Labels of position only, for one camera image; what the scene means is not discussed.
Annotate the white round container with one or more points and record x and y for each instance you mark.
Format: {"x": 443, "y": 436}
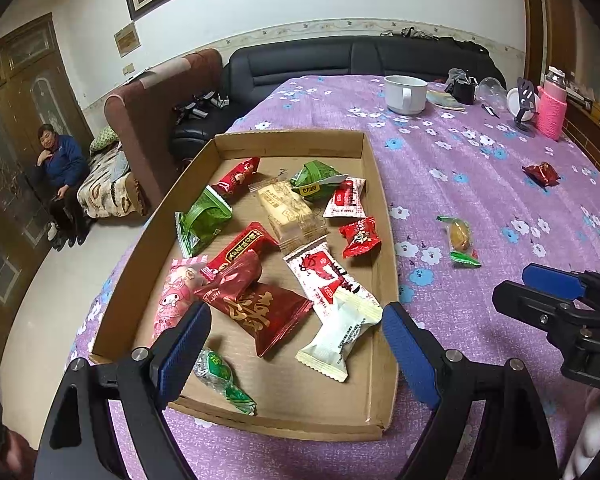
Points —
{"x": 513, "y": 105}

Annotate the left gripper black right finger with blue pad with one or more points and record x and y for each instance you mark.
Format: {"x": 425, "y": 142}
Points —
{"x": 513, "y": 441}

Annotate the black gadgets on sofa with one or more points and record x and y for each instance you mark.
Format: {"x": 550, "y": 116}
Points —
{"x": 201, "y": 106}

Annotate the seated person in blue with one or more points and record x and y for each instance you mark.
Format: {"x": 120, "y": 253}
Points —
{"x": 62, "y": 163}

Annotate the red long snack packet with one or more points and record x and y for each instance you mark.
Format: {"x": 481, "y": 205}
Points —
{"x": 254, "y": 237}

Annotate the green snack packet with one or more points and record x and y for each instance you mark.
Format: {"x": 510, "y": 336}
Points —
{"x": 316, "y": 181}

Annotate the red white snack packet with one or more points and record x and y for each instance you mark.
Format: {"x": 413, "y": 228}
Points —
{"x": 346, "y": 201}

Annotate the dark red candy packet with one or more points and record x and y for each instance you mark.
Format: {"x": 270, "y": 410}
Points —
{"x": 542, "y": 174}

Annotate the large dark red packet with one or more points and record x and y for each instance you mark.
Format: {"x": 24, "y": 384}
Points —
{"x": 266, "y": 312}

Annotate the white cream snack packet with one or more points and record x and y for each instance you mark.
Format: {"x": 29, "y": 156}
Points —
{"x": 352, "y": 315}

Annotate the brown armchair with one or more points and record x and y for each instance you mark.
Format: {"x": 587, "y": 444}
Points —
{"x": 141, "y": 112}

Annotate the clear beige wafer snack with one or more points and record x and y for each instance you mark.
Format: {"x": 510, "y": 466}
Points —
{"x": 294, "y": 222}

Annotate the red square snack packet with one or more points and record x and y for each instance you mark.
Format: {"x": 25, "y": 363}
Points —
{"x": 361, "y": 237}

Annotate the patterned blanket bed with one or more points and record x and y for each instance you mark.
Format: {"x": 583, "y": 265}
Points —
{"x": 110, "y": 188}

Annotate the small red white packet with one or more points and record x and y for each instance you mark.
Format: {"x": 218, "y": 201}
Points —
{"x": 320, "y": 275}

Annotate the small black cup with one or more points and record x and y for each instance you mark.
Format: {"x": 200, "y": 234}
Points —
{"x": 461, "y": 86}

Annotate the pink cartoon snack packet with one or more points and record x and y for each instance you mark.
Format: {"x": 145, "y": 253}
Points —
{"x": 177, "y": 294}

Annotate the white ceramic mug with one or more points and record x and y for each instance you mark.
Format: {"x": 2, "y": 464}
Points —
{"x": 405, "y": 95}

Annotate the wooden door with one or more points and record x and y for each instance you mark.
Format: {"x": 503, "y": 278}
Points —
{"x": 34, "y": 88}

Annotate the green booklet on table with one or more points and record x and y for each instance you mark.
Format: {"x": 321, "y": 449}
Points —
{"x": 444, "y": 100}

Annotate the yellow cake clear packet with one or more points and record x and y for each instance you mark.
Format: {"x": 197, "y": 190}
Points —
{"x": 462, "y": 251}

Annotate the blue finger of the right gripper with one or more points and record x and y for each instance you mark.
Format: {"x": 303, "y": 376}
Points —
{"x": 583, "y": 286}

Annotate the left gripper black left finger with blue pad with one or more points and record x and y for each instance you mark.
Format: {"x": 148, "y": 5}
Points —
{"x": 79, "y": 441}

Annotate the red packet upper tray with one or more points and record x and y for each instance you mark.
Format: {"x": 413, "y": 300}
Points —
{"x": 237, "y": 179}

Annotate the black leather sofa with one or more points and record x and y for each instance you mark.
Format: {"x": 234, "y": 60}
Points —
{"x": 253, "y": 73}

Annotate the clear plastic cup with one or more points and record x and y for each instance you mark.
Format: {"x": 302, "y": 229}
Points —
{"x": 492, "y": 93}

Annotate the black phone stand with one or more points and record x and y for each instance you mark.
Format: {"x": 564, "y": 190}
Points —
{"x": 526, "y": 102}

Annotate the white gloved right hand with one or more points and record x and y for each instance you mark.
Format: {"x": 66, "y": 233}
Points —
{"x": 588, "y": 443}

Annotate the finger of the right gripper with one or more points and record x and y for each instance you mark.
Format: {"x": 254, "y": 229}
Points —
{"x": 564, "y": 323}

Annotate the wooden cabinet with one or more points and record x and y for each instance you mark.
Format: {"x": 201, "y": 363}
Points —
{"x": 566, "y": 34}

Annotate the green packet in tray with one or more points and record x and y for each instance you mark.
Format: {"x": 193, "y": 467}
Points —
{"x": 196, "y": 228}

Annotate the pink sleeved bottle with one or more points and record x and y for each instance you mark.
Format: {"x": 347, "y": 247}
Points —
{"x": 552, "y": 104}

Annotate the purple floral tablecloth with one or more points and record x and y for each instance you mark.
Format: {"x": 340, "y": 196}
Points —
{"x": 466, "y": 165}

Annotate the green clear candy wrapper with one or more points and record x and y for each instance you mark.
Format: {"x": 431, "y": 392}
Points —
{"x": 215, "y": 373}

